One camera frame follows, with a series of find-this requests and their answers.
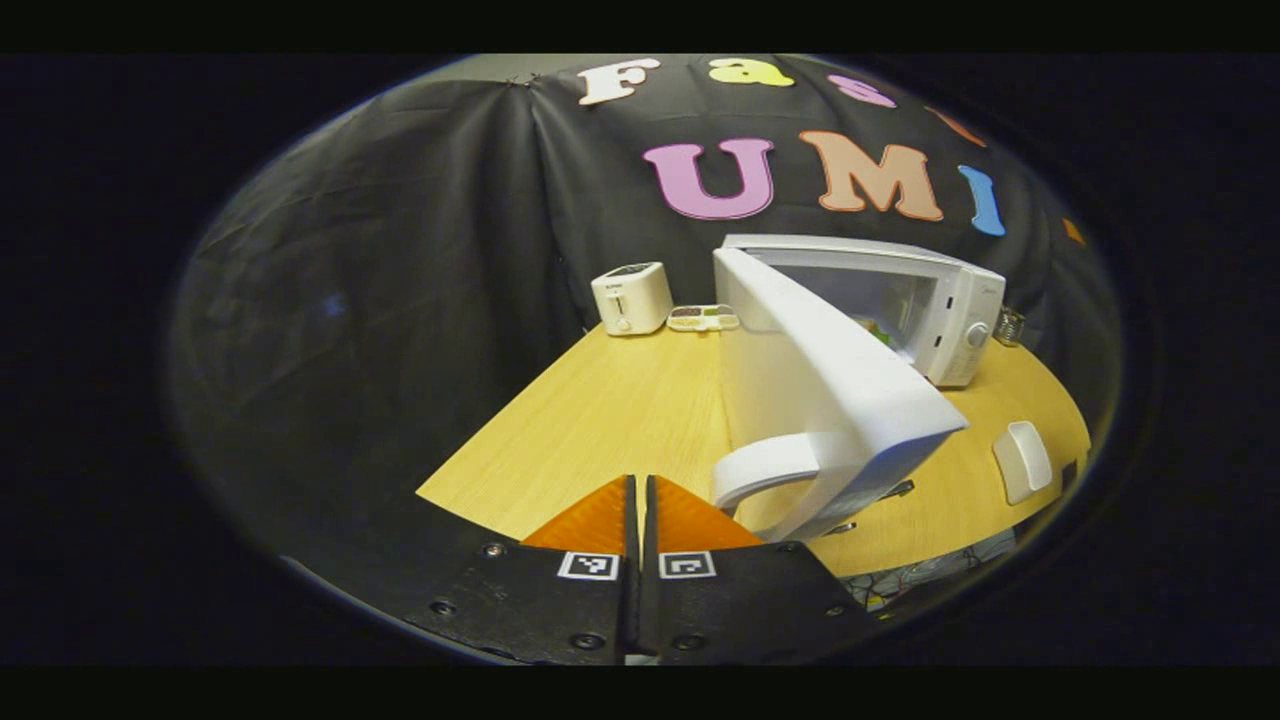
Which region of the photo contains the white toaster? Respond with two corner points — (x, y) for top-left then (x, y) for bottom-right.
(590, 262), (674, 337)

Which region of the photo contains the white food container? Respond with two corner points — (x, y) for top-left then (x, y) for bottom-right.
(992, 421), (1054, 506)

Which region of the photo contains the black backdrop cloth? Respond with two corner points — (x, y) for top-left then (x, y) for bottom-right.
(170, 55), (1116, 601)

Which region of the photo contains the white snack tray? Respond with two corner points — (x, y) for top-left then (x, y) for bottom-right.
(666, 304), (741, 334)

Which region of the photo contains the white microwave oven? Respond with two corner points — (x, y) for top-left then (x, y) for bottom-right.
(710, 234), (1008, 544)

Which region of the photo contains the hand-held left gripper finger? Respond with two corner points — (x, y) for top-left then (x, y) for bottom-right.
(640, 474), (881, 666)
(395, 474), (641, 666)

